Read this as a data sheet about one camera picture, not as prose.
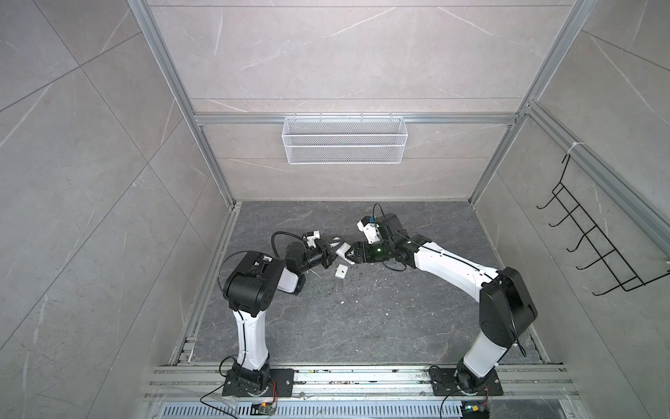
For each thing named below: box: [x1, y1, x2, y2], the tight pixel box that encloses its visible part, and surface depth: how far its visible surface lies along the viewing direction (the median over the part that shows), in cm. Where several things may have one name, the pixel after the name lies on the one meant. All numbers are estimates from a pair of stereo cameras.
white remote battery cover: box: [335, 263, 349, 280], surface depth 98 cm
